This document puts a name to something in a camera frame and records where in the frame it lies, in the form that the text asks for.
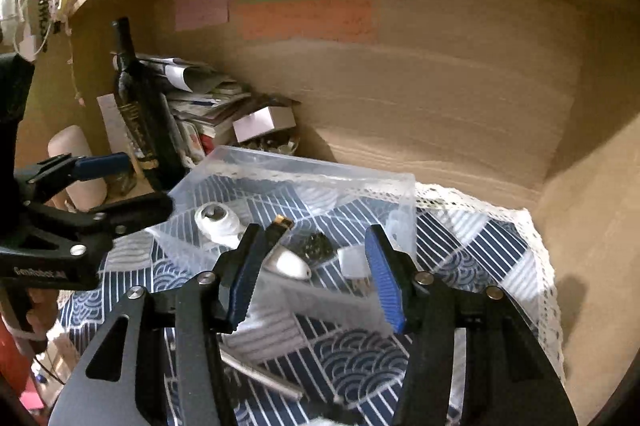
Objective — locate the small white cube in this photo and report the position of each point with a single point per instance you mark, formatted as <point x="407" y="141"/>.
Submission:
<point x="352" y="262"/>

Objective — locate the clear plastic box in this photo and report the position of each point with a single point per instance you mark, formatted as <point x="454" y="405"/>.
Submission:
<point x="350" y="191"/>

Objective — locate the blue patterned lace-edged cloth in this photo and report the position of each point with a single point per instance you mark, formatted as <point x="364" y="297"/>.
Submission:
<point x="500" y="246"/>

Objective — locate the orange sticky note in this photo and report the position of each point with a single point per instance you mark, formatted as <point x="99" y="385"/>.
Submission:
<point x="305" y="20"/>

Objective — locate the person's left hand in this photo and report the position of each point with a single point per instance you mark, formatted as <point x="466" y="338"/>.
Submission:
<point x="38" y="316"/>

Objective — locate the small black gold-tipped lighter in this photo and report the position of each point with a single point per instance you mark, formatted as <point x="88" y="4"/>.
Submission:
<point x="280" y="225"/>

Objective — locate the stack of magazines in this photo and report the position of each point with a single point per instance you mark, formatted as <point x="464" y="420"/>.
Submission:
<point x="210" y="100"/>

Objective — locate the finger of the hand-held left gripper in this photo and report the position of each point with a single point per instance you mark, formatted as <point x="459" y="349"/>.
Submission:
<point x="135" y="208"/>
<point x="102" y="164"/>

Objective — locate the pink sticky note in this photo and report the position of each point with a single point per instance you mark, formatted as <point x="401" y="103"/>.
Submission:
<point x="201" y="5"/>

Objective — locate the metal rod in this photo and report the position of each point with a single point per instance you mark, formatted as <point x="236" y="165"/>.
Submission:
<point x="265" y="378"/>

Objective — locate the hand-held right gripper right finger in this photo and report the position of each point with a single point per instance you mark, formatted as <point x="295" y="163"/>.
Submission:
<point x="386" y="281"/>

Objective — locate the dark crumpled lump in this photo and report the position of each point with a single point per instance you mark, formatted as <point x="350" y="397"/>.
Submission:
<point x="316" y="248"/>

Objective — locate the white oval plastic piece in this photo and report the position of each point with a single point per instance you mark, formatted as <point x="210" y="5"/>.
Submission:
<point x="287" y="263"/>

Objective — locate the striped hanging cloth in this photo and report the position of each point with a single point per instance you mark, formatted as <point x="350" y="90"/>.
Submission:
<point x="40" y="15"/>

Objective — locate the white paper card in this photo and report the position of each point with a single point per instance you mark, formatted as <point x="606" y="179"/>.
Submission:
<point x="110" y="115"/>

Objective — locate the white tape roll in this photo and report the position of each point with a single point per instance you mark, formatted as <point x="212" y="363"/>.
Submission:
<point x="220" y="226"/>

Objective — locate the dark wine bottle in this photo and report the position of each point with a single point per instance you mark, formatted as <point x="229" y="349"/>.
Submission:
<point x="135" y="105"/>

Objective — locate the small white cardboard box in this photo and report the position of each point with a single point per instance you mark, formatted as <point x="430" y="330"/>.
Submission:
<point x="260" y="123"/>

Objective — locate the beige cylinder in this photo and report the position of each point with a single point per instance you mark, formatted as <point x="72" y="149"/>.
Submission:
<point x="70" y="143"/>

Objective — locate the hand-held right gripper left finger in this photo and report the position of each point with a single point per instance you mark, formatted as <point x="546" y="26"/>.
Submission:
<point x="244" y="288"/>

